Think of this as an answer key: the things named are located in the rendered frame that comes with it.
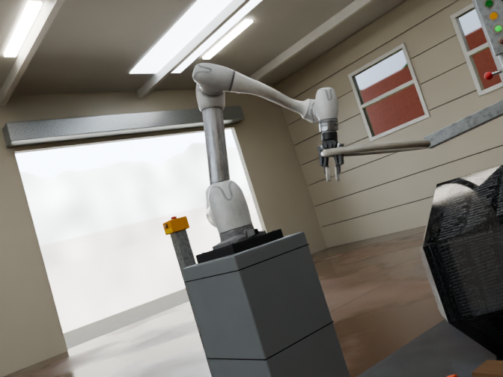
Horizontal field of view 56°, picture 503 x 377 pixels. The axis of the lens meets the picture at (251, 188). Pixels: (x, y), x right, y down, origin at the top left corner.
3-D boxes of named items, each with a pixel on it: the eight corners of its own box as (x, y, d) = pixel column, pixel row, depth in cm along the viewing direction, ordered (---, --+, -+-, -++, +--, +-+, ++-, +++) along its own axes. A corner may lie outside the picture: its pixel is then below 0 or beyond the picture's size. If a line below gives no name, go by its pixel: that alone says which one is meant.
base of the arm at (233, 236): (241, 241, 191) (237, 227, 191) (211, 250, 207) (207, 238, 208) (273, 230, 203) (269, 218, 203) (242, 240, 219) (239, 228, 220)
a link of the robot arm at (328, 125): (331, 118, 222) (332, 131, 222) (340, 119, 228) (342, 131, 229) (314, 121, 227) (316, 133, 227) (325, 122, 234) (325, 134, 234)
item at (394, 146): (438, 148, 225) (438, 142, 225) (428, 145, 181) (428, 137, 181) (337, 158, 246) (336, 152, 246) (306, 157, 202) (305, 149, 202)
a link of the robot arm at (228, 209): (220, 233, 197) (205, 183, 200) (215, 235, 215) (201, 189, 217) (257, 222, 201) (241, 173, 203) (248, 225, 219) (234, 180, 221)
